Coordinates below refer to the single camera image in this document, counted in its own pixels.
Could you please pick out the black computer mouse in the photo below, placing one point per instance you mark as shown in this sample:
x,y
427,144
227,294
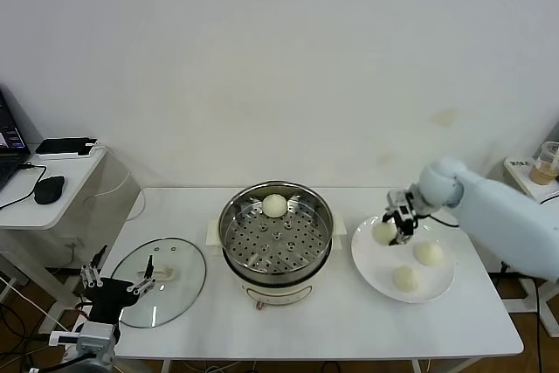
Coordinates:
x,y
49,189

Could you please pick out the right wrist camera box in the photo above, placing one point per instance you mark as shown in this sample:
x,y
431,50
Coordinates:
x,y
398,198

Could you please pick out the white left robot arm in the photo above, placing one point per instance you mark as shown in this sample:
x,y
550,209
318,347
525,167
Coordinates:
x,y
98,338

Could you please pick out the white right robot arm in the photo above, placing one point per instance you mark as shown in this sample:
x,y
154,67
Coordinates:
x,y
502,224

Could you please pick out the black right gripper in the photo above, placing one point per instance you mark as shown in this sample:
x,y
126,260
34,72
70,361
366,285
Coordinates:
x,y
406,218

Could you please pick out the plastic iced coffee cup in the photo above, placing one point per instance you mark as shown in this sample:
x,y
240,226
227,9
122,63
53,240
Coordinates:
x,y
541,170

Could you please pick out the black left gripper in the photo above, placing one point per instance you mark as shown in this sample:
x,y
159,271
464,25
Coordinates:
x,y
109,294

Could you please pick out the black phone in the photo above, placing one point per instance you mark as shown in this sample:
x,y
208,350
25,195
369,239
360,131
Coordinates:
x,y
61,144

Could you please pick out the black laptop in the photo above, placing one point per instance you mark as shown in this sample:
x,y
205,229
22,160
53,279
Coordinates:
x,y
8,163

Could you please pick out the cream electric cooker base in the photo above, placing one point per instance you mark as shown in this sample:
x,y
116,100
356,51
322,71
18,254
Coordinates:
x,y
279,292

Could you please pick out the steel steamer pot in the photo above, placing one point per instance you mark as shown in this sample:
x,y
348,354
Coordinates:
x,y
244,242

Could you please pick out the white round plate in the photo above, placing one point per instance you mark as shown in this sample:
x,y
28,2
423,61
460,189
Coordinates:
x,y
371,268

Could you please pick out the white steamed baozi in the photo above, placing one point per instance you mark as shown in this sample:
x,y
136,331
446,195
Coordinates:
x,y
274,205
429,253
406,278
382,233

